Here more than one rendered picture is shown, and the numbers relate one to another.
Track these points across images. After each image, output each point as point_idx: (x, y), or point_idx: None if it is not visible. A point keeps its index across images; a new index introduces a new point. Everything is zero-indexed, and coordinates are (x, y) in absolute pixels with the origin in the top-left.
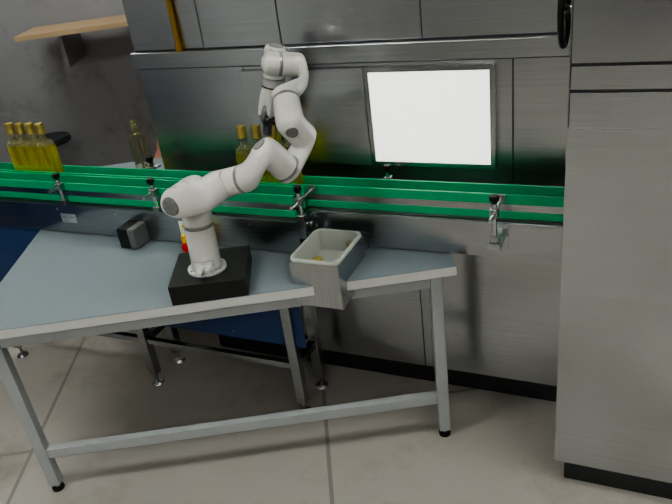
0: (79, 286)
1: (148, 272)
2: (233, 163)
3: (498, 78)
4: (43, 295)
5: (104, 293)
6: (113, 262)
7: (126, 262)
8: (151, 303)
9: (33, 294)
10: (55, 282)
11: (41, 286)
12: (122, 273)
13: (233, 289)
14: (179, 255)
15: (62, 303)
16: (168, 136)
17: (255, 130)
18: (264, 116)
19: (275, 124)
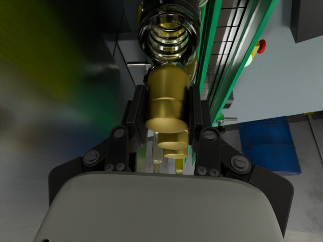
0: (291, 88)
1: (284, 57)
2: (127, 95)
3: None
4: (297, 98)
5: (318, 68)
6: (251, 88)
7: (254, 81)
8: None
9: (291, 102)
10: (276, 101)
11: (279, 104)
12: (277, 74)
13: None
14: (304, 40)
15: (320, 85)
16: (143, 151)
17: (186, 132)
18: (289, 214)
19: (141, 116)
